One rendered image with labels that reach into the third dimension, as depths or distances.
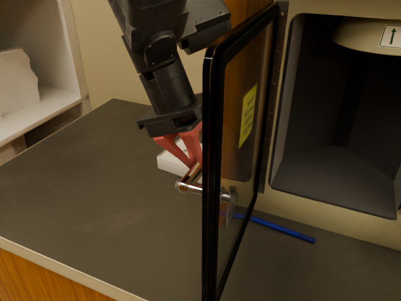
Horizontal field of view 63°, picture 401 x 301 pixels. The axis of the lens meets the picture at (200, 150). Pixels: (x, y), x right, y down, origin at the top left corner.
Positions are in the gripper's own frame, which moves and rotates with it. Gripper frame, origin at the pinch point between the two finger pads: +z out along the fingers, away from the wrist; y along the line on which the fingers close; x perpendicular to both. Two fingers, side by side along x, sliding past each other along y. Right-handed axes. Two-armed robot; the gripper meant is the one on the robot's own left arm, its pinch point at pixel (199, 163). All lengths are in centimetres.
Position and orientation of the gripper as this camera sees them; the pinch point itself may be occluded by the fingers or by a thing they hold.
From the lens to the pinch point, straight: 46.9
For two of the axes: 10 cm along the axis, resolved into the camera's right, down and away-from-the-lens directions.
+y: -8.3, 1.0, 5.4
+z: 3.5, 8.6, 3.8
